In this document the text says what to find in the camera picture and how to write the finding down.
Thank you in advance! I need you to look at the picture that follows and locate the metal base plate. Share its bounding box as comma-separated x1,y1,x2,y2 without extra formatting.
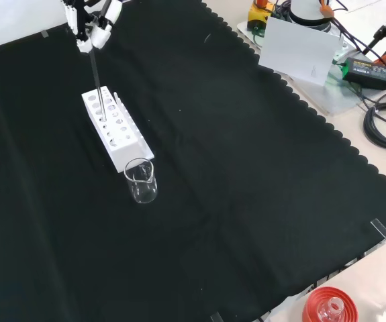
235,19,374,117

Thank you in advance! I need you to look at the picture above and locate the white test tube rack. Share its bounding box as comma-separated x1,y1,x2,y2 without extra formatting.
81,85,156,174

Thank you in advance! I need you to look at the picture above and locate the red ribbed funnel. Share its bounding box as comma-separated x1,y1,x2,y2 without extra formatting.
301,285,360,322

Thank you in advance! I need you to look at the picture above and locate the pale board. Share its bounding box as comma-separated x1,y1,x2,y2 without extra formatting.
257,16,336,85

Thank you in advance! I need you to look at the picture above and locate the black power adapter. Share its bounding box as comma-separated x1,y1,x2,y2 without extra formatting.
341,56,386,91

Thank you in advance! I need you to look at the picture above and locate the clear glass beaker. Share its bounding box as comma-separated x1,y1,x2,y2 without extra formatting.
124,157,159,205

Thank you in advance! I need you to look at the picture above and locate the small clear glass bottle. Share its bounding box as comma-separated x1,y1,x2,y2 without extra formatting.
318,297,346,322

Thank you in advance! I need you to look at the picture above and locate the black bench cloth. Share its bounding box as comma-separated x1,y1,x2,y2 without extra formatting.
0,0,386,322

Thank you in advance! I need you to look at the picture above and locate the black tripod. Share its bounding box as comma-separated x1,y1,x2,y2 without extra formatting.
361,0,386,56

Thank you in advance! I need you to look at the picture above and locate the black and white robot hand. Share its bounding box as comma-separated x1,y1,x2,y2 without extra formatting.
60,0,124,55

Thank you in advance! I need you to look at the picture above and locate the coiled black cable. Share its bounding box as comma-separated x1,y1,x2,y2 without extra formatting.
363,101,386,151

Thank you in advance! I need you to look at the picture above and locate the yellow stop button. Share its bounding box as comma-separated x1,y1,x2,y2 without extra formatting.
248,0,277,32

